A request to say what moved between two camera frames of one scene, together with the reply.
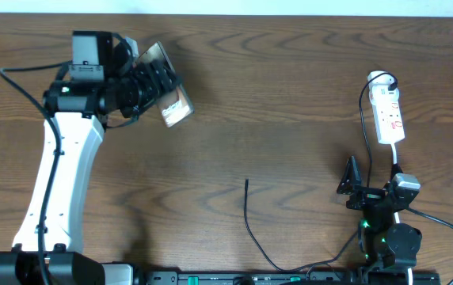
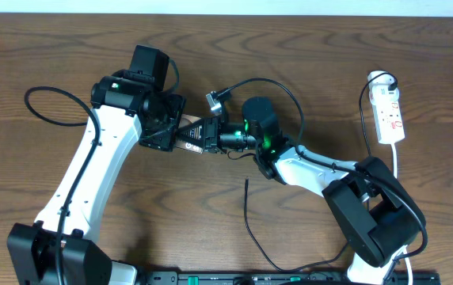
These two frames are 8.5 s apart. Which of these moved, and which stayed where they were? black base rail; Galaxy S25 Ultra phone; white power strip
Moved: Galaxy S25 Ultra phone
Stayed: white power strip; black base rail
